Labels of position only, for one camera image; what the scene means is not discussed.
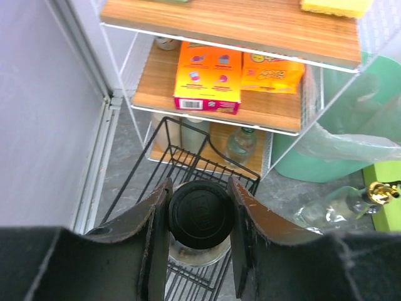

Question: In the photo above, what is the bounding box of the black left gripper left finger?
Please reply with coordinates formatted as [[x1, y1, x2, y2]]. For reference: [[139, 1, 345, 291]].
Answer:
[[1, 179, 172, 300]]

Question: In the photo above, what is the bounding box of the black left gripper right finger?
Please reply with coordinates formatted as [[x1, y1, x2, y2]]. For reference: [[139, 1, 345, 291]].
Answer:
[[228, 177, 400, 300]]

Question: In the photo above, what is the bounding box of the sauce bottle with black cap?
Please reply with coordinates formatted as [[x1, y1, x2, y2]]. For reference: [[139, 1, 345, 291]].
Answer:
[[167, 180, 234, 267]]

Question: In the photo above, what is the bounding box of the glass bottle with gold pourer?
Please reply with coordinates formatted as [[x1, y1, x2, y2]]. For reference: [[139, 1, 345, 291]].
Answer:
[[294, 186, 380, 234]]

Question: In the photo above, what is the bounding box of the clear bottle on bottom shelf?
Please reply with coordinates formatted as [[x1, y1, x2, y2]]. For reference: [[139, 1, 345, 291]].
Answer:
[[225, 127, 257, 166]]

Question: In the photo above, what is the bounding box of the green plastic tub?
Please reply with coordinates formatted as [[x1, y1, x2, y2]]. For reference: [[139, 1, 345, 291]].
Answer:
[[363, 161, 400, 232]]

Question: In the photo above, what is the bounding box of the teal trash bin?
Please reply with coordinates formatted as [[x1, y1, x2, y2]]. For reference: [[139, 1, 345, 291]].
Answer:
[[272, 56, 400, 183]]

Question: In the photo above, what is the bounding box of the clear plastic bin liner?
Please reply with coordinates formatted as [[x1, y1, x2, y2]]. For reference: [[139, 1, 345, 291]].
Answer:
[[296, 61, 400, 163]]

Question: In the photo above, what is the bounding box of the orange cheese snack bag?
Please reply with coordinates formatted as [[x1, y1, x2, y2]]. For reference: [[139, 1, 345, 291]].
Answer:
[[241, 52, 305, 94]]

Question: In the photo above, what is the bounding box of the orange pink box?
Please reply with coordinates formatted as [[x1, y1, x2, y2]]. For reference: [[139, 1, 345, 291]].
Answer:
[[174, 41, 242, 115]]

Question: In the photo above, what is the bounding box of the yellow sponge pack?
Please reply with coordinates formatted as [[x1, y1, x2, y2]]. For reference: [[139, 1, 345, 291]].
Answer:
[[299, 0, 373, 19]]

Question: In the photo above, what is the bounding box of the black wire dish rack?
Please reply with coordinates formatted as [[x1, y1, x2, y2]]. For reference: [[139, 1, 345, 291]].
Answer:
[[96, 120, 260, 300]]

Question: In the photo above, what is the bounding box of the white wire shelf rack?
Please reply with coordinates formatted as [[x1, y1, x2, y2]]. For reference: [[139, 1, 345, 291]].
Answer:
[[100, 1, 400, 182]]

